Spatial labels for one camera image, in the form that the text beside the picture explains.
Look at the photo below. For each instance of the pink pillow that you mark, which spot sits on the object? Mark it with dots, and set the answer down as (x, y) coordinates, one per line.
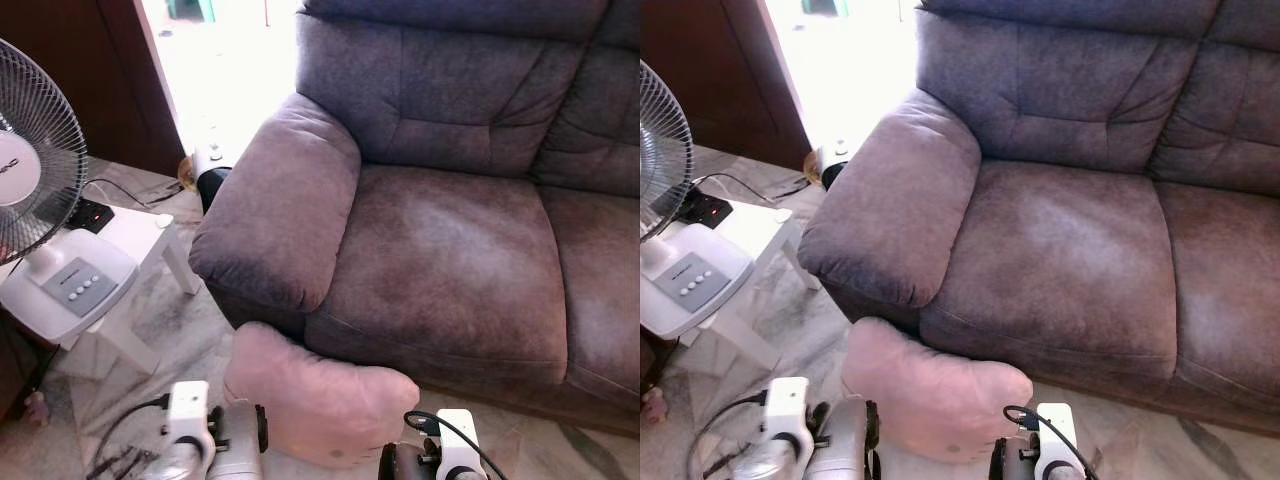
(310, 400)
(930, 400)

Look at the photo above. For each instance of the brown fabric sofa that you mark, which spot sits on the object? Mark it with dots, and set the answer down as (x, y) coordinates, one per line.
(1060, 260)
(450, 250)

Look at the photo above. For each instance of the white table fan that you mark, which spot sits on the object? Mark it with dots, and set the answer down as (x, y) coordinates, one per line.
(70, 290)
(700, 280)

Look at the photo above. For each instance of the black power strip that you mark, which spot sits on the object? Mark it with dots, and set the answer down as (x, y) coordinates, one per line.
(90, 215)
(708, 208)

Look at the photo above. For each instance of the small white table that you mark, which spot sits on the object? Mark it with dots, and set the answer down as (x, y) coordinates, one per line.
(140, 235)
(760, 235)

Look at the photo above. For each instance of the small pink toy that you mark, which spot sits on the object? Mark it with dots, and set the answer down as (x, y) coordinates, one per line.
(656, 405)
(37, 408)

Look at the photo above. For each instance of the small brown round object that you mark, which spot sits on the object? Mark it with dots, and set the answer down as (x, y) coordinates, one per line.
(186, 172)
(812, 166)

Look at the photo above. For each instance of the dark wooden door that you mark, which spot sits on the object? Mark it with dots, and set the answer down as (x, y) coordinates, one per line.
(720, 70)
(90, 70)

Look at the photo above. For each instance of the white and black appliance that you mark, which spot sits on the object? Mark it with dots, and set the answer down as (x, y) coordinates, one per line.
(212, 185)
(833, 172)

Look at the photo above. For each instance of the grey right robot leg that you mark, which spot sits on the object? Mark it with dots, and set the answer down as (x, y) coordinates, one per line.
(405, 462)
(1012, 460)

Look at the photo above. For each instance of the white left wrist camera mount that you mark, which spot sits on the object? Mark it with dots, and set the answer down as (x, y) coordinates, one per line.
(188, 410)
(787, 405)

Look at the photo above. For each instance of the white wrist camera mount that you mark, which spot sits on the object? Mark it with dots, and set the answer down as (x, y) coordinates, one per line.
(1058, 440)
(188, 410)
(787, 405)
(460, 445)

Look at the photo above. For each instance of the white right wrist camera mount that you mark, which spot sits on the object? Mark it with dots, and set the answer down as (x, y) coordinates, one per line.
(1058, 440)
(460, 445)

